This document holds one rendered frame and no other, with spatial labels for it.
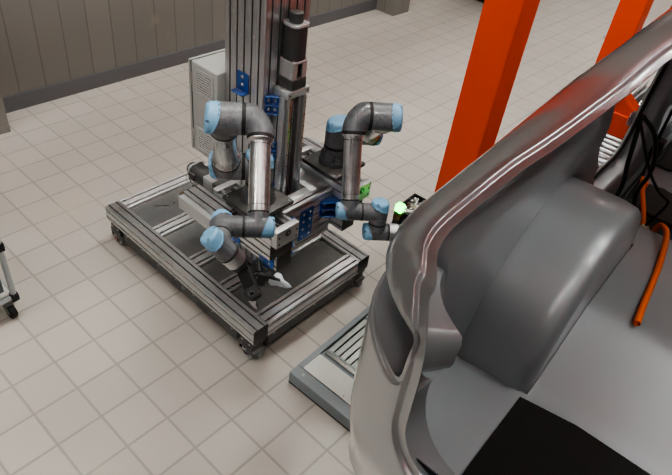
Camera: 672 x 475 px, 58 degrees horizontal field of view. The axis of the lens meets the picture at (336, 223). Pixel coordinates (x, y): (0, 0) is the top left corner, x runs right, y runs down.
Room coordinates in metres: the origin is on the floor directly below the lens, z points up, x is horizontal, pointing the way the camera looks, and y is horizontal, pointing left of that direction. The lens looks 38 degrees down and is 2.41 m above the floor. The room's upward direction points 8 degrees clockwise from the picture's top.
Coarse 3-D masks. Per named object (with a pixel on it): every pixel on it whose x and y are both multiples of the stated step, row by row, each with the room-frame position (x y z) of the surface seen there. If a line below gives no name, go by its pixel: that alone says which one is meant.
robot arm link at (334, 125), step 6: (342, 114) 2.57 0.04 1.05; (330, 120) 2.51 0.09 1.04; (336, 120) 2.51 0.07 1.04; (342, 120) 2.52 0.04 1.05; (330, 126) 2.48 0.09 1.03; (336, 126) 2.47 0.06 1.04; (342, 126) 2.47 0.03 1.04; (330, 132) 2.47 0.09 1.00; (336, 132) 2.47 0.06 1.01; (330, 138) 2.47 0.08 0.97; (336, 138) 2.47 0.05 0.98; (342, 138) 2.47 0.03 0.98; (330, 144) 2.47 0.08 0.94; (336, 144) 2.47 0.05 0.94; (342, 144) 2.48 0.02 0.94
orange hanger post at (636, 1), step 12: (624, 0) 3.98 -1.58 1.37; (636, 0) 3.94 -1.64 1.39; (648, 0) 3.90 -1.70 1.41; (624, 12) 3.96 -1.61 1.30; (636, 12) 3.92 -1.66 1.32; (648, 12) 4.01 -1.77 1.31; (612, 24) 3.98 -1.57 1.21; (624, 24) 3.94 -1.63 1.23; (636, 24) 3.90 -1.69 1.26; (612, 36) 3.97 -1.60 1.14; (624, 36) 3.93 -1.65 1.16; (612, 48) 3.95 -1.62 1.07
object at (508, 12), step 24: (504, 0) 2.37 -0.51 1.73; (528, 0) 2.36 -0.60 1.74; (480, 24) 2.41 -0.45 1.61; (504, 24) 2.36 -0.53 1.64; (528, 24) 2.42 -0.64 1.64; (480, 48) 2.40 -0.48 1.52; (504, 48) 2.34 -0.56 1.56; (480, 72) 2.38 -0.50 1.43; (504, 72) 2.34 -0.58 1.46; (480, 96) 2.36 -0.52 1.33; (504, 96) 2.40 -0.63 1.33; (456, 120) 2.41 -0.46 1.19; (480, 120) 2.35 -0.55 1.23; (456, 144) 2.39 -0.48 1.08; (480, 144) 2.33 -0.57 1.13; (456, 168) 2.37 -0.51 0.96
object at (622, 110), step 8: (632, 96) 3.93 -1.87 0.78; (616, 104) 3.87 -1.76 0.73; (624, 104) 3.84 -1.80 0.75; (632, 104) 3.85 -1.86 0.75; (616, 112) 3.85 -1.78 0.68; (624, 112) 3.83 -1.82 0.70; (616, 120) 3.83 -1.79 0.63; (624, 120) 3.80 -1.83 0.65; (616, 128) 3.82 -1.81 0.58; (624, 128) 3.79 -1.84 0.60; (616, 136) 3.81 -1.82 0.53
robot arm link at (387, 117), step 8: (376, 104) 2.21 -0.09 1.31; (384, 104) 2.22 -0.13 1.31; (392, 104) 2.23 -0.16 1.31; (400, 104) 2.25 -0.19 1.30; (376, 112) 2.18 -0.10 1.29; (384, 112) 2.18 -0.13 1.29; (392, 112) 2.19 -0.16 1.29; (400, 112) 2.20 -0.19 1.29; (376, 120) 2.16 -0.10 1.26; (384, 120) 2.17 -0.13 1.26; (392, 120) 2.17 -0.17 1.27; (400, 120) 2.18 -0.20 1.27; (368, 128) 2.16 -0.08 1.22; (376, 128) 2.17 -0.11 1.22; (384, 128) 2.17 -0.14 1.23; (392, 128) 2.18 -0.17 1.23; (400, 128) 2.19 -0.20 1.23; (368, 136) 2.41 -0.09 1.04; (376, 136) 2.41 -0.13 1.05; (368, 144) 2.50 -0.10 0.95; (376, 144) 2.51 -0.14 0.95
